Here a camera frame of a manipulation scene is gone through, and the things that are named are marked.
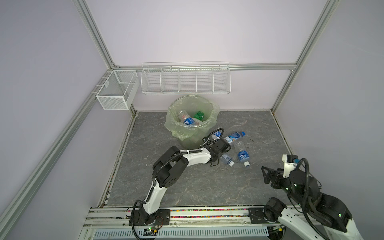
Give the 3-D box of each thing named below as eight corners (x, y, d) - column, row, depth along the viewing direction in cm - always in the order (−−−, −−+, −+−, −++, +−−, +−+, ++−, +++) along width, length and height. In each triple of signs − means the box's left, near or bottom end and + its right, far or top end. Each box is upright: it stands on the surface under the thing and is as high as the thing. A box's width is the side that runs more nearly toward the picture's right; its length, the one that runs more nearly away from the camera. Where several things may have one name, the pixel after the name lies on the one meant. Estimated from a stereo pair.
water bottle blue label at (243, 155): (241, 168, 92) (243, 164, 88) (233, 146, 102) (234, 141, 98) (250, 166, 92) (253, 162, 88) (241, 144, 102) (243, 140, 98)
